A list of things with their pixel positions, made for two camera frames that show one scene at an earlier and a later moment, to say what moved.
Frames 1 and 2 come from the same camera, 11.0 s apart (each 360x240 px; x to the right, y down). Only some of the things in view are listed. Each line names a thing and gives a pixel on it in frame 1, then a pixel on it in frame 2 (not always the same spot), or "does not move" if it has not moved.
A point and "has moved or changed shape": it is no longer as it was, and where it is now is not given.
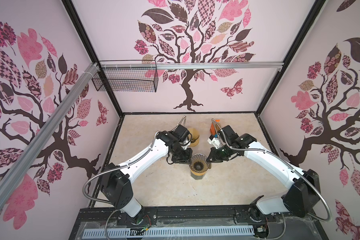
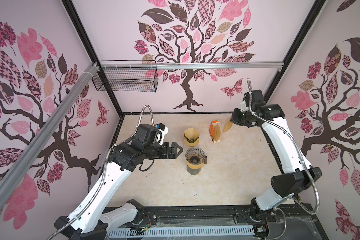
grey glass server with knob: (197, 177) -> (195, 171)
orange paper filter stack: (215, 126) does not move
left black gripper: (186, 160) -> (166, 154)
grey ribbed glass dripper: (199, 163) has moved or changed shape
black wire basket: (127, 76) does not move
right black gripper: (214, 158) -> (234, 118)
